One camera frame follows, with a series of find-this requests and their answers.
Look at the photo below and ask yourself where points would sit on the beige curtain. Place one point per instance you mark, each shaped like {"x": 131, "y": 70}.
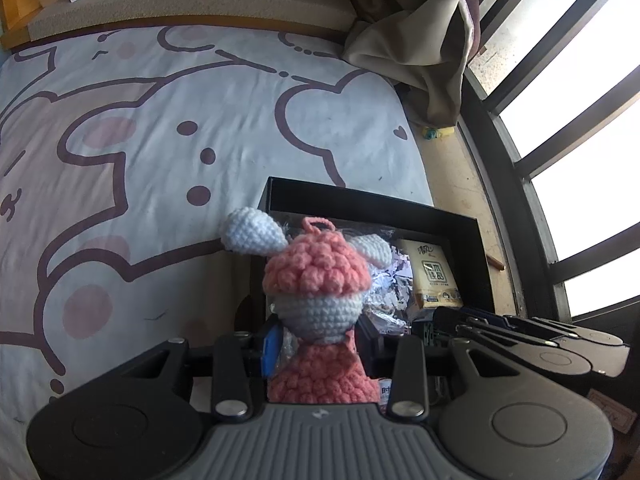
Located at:
{"x": 410, "y": 35}

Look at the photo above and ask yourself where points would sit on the printed bedsheet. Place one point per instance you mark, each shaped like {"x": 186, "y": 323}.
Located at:
{"x": 150, "y": 160}

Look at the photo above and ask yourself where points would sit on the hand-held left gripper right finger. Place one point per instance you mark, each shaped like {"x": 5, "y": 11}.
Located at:
{"x": 407, "y": 370}

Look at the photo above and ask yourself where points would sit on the brown pen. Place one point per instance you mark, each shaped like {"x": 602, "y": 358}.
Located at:
{"x": 496, "y": 262}

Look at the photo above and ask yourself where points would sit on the wooden window ledge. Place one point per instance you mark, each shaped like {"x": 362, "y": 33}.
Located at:
{"x": 460, "y": 170}

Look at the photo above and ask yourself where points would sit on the black cardboard box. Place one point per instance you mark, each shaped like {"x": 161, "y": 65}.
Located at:
{"x": 350, "y": 200}

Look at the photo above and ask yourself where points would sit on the pink crochet doll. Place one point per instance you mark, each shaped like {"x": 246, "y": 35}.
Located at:
{"x": 315, "y": 270}

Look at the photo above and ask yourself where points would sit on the wooden cabinet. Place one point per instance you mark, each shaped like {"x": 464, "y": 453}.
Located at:
{"x": 20, "y": 5}

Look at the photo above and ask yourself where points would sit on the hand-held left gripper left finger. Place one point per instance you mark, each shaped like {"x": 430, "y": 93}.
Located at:
{"x": 270, "y": 355}

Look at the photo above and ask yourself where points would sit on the yellow tissue pack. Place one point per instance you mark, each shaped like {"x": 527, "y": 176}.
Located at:
{"x": 435, "y": 275}

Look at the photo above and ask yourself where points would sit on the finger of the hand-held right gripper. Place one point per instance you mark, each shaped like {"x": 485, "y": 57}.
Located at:
{"x": 480, "y": 331}
{"x": 490, "y": 314}

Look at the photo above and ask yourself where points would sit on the black window railing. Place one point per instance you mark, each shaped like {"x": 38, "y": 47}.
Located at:
{"x": 525, "y": 210}

